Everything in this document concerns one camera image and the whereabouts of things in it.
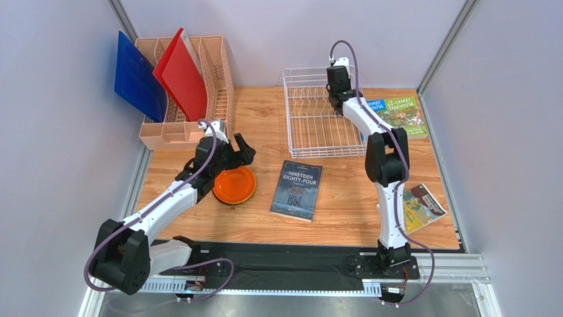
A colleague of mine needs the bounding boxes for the orange plate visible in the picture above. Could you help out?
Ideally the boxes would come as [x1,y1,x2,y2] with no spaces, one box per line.
[212,165,256,205]

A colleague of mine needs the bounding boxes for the green plate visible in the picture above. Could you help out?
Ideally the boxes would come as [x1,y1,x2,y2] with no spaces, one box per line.
[219,166,257,205]

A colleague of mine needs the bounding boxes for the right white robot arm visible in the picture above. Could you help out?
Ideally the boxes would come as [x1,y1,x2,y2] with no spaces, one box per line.
[326,62,411,271]

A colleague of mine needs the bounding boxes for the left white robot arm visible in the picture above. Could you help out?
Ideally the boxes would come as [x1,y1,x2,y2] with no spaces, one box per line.
[83,133,256,295]

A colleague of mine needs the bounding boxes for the Nineteen Eighty-Four book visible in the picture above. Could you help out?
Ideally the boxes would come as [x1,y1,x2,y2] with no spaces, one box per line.
[270,160,322,222]

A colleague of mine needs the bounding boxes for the green treehouse book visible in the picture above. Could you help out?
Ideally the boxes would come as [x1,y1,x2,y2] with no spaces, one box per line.
[377,96,428,139]

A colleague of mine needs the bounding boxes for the red plastic folder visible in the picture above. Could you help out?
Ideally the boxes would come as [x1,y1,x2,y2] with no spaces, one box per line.
[153,28,207,122]

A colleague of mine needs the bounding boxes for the black base mat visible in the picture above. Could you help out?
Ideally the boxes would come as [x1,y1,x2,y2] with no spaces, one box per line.
[149,239,421,292]

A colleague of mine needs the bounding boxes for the blue plastic folder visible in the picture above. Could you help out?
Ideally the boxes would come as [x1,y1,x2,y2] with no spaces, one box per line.
[114,31,168,123]

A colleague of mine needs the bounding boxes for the yellow illustrated book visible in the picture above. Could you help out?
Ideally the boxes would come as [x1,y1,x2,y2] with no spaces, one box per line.
[403,184,448,234]

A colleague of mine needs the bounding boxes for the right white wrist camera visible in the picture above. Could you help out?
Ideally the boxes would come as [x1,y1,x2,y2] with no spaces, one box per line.
[330,57,354,78]

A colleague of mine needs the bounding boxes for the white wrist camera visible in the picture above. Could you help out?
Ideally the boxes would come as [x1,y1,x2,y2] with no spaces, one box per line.
[330,57,354,78]
[198,119,230,143]

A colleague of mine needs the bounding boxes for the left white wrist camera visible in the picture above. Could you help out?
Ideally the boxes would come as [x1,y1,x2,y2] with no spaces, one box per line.
[198,119,230,143]

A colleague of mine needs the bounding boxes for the white wire dish rack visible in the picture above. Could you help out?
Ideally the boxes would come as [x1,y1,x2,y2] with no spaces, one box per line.
[282,67,365,159]

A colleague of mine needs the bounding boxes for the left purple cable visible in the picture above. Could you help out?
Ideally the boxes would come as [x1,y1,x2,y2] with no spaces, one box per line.
[83,118,237,303]

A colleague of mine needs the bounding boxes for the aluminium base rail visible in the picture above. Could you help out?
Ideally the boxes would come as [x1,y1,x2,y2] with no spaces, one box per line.
[77,247,503,317]

